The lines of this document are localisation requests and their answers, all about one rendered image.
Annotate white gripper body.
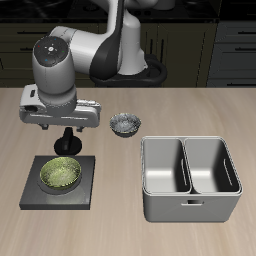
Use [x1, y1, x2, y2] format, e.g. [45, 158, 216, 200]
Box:
[18, 98, 102, 129]

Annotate round black stove knob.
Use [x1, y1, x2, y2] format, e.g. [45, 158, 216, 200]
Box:
[53, 126, 84, 157]

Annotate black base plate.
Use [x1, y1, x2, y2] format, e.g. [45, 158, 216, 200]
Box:
[89, 54, 168, 89]

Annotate green bowl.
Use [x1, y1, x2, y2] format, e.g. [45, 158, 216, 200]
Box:
[38, 156, 83, 193]

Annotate dark grey stove plate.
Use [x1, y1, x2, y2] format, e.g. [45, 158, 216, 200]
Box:
[18, 154, 97, 211]

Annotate white two-bin basket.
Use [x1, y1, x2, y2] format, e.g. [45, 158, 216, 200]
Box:
[140, 135, 244, 224]

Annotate grey speckled bowl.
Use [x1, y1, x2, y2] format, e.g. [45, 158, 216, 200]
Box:
[109, 112, 143, 139]

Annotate dark kitchen cupboards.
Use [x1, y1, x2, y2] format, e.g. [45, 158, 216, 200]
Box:
[0, 0, 256, 89]

